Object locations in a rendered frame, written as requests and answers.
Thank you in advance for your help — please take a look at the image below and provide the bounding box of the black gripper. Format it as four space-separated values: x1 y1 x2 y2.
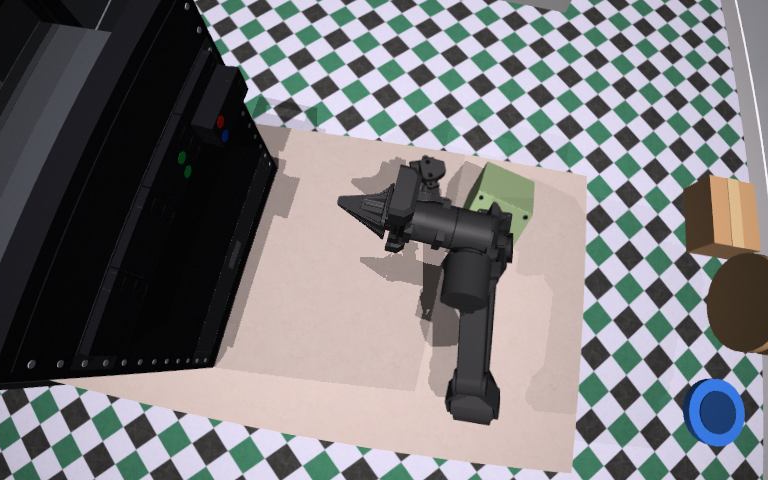
337 164 458 253

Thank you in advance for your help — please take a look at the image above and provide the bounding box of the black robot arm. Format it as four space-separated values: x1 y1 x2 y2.
409 155 513 426

